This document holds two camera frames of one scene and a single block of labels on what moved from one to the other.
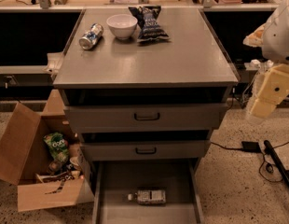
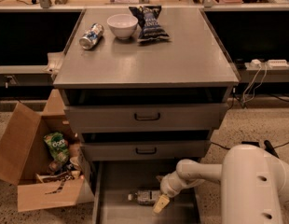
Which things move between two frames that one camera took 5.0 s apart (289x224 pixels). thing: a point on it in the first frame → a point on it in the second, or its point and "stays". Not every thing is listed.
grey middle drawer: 146,150 stays
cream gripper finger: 272,85 → 161,203
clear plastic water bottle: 148,196 stays
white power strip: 255,64 stays
